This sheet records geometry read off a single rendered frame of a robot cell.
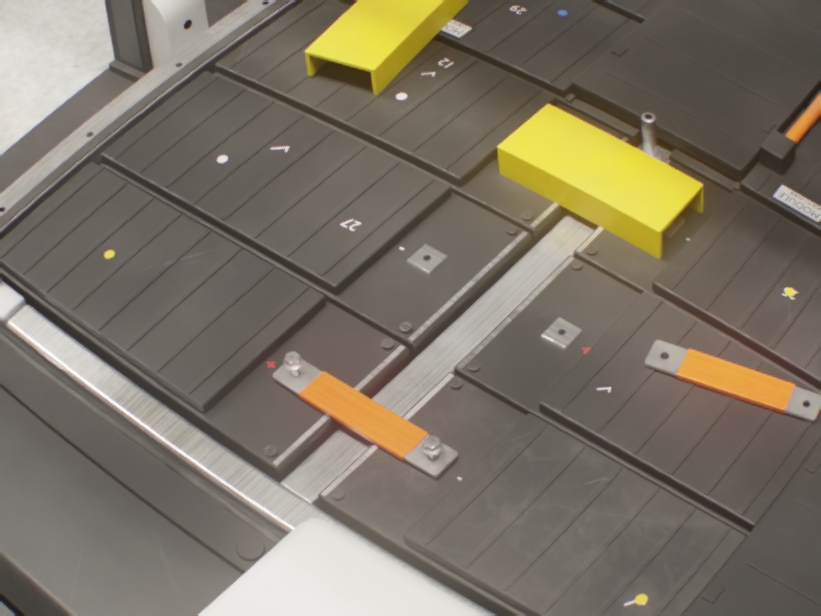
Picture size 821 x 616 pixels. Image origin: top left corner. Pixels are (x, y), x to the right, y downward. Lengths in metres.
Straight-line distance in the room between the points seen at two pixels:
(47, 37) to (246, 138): 2.00
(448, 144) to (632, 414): 0.32
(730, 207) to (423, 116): 0.28
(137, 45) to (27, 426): 0.67
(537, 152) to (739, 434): 0.32
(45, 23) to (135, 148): 2.01
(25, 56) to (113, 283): 2.06
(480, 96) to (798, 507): 0.51
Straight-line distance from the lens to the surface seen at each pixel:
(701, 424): 1.25
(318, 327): 1.35
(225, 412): 1.31
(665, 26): 1.59
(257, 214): 1.43
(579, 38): 1.58
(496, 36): 1.58
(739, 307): 1.33
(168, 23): 1.72
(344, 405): 1.29
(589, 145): 1.43
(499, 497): 1.22
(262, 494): 1.26
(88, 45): 3.40
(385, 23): 1.55
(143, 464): 1.14
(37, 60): 3.41
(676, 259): 1.36
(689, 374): 1.28
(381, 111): 1.50
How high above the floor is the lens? 1.97
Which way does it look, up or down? 47 degrees down
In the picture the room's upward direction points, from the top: 8 degrees counter-clockwise
